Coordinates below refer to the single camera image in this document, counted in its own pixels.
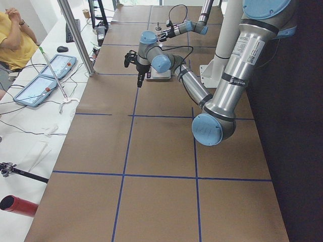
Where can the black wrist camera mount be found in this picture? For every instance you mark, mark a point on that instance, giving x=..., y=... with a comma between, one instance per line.
x=130, y=58

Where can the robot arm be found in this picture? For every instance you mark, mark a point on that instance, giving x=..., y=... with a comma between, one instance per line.
x=246, y=29
x=187, y=25

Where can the aluminium frame post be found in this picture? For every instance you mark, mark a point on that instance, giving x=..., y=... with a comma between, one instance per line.
x=69, y=17

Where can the blue teach pendant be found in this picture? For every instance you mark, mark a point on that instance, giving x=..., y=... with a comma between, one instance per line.
x=61, y=65
x=36, y=91

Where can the digital kitchen scale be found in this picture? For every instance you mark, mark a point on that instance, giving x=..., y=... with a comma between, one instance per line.
x=152, y=75

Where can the upper blue teach pendant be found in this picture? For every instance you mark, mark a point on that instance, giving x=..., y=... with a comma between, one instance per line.
x=61, y=65

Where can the green tipped metal rod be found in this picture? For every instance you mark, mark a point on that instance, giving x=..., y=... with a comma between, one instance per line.
x=54, y=75

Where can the black computer mouse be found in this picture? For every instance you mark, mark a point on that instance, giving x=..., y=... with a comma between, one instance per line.
x=62, y=49

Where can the person in yellow shirt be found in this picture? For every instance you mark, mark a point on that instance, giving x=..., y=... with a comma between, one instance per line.
x=18, y=41

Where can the blue tape grid lines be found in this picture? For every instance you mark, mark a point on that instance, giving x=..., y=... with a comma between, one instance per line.
x=130, y=169

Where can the glass sauce dispenser bottle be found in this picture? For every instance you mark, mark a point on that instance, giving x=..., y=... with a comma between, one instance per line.
x=158, y=27

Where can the red cylinder tube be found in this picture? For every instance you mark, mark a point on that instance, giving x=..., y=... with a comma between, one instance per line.
x=17, y=205

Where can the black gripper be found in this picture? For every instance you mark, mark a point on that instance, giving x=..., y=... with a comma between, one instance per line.
x=169, y=32
x=140, y=68

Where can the lower blue teach pendant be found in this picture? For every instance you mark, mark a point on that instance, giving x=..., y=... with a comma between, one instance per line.
x=36, y=91

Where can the black tripod rod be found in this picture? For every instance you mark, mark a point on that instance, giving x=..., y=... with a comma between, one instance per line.
x=7, y=168

